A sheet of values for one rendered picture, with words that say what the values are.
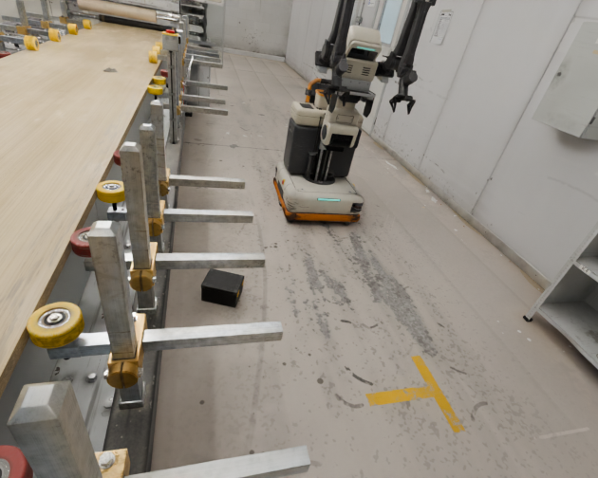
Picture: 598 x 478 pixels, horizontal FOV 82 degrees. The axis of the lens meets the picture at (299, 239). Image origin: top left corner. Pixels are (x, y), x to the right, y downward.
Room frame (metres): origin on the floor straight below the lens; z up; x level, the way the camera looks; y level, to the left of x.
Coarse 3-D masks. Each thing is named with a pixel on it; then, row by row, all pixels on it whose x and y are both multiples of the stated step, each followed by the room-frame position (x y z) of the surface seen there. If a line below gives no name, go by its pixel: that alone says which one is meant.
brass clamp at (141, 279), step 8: (152, 248) 0.67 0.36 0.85; (152, 256) 0.64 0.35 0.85; (152, 264) 0.62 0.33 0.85; (136, 272) 0.58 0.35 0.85; (144, 272) 0.58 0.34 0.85; (152, 272) 0.59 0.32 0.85; (128, 280) 0.57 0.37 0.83; (136, 280) 0.57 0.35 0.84; (144, 280) 0.57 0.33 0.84; (152, 280) 0.59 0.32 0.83; (136, 288) 0.56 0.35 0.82; (144, 288) 0.57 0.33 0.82
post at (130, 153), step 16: (128, 144) 0.61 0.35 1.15; (128, 160) 0.59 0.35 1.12; (128, 176) 0.59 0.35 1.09; (128, 192) 0.59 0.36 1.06; (144, 192) 0.62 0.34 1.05; (128, 208) 0.59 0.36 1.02; (144, 208) 0.60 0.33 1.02; (128, 224) 0.59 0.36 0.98; (144, 224) 0.60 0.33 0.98; (144, 240) 0.60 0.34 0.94; (144, 256) 0.60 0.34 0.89; (144, 304) 0.59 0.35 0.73
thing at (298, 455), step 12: (240, 456) 0.26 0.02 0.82; (252, 456) 0.26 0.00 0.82; (264, 456) 0.26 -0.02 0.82; (276, 456) 0.27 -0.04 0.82; (288, 456) 0.27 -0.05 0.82; (300, 456) 0.28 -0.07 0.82; (180, 468) 0.23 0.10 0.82; (192, 468) 0.23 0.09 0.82; (204, 468) 0.23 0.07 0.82; (216, 468) 0.24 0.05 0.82; (228, 468) 0.24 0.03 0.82; (240, 468) 0.24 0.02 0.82; (252, 468) 0.25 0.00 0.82; (264, 468) 0.25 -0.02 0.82; (276, 468) 0.25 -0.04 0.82; (288, 468) 0.26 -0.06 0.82; (300, 468) 0.26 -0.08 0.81
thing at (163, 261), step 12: (84, 264) 0.59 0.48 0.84; (156, 264) 0.64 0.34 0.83; (168, 264) 0.65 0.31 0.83; (180, 264) 0.66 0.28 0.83; (192, 264) 0.67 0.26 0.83; (204, 264) 0.68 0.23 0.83; (216, 264) 0.69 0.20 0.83; (228, 264) 0.70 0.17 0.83; (240, 264) 0.72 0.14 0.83; (252, 264) 0.73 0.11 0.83; (264, 264) 0.74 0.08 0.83
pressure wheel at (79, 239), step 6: (84, 228) 0.63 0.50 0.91; (90, 228) 0.64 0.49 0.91; (72, 234) 0.60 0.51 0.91; (78, 234) 0.60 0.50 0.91; (84, 234) 0.61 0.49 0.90; (72, 240) 0.58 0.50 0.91; (78, 240) 0.59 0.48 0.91; (84, 240) 0.59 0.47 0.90; (72, 246) 0.58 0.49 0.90; (78, 246) 0.57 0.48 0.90; (84, 246) 0.57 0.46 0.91; (78, 252) 0.57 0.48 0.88; (84, 252) 0.57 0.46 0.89
